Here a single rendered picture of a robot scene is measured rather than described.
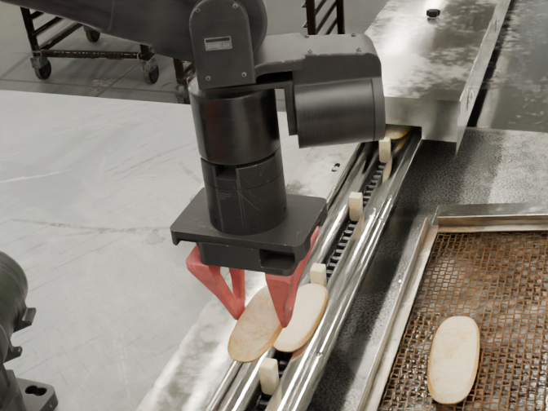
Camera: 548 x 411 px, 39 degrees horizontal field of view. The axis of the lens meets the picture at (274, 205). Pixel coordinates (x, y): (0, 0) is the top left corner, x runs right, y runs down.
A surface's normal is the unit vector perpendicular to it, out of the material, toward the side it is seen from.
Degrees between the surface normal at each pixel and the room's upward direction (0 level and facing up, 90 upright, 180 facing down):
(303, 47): 4
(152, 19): 93
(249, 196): 90
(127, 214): 0
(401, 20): 0
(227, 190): 90
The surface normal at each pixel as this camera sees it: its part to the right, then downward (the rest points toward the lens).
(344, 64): 0.04, 0.52
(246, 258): -0.34, 0.52
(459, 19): -0.08, -0.85
